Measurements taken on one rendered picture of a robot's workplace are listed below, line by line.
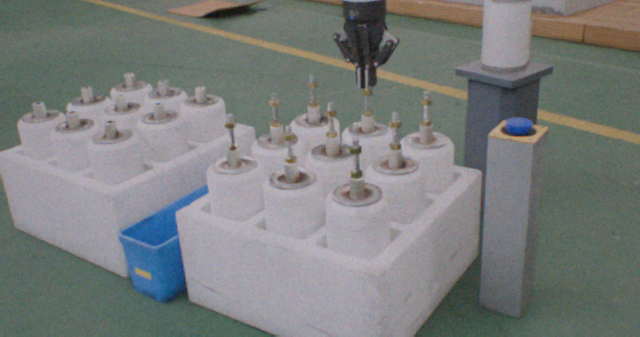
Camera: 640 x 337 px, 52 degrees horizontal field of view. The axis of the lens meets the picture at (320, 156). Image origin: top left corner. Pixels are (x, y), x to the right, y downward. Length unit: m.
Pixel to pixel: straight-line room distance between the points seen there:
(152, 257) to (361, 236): 0.40
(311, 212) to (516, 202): 0.31
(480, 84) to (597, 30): 1.54
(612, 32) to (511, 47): 1.52
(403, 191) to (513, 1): 0.50
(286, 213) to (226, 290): 0.20
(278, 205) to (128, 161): 0.38
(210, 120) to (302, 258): 0.52
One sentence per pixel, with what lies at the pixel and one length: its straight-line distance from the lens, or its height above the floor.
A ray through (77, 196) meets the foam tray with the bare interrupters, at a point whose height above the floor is 0.15.
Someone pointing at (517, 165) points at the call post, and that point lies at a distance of 1.02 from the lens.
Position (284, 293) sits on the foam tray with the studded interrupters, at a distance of 1.04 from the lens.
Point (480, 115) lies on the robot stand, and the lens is 1.41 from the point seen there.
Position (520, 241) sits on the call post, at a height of 0.15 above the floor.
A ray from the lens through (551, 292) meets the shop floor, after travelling 1.23.
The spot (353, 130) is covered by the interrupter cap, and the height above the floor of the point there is 0.25.
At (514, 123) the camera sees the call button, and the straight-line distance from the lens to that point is 1.02.
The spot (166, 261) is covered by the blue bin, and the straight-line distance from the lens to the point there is 1.18.
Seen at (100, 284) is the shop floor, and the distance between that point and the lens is 1.32.
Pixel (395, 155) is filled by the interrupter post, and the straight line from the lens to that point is 1.04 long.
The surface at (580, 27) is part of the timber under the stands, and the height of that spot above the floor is 0.06.
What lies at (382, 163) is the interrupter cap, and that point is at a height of 0.25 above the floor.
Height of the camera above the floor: 0.68
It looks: 23 degrees down
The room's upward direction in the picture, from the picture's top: 3 degrees counter-clockwise
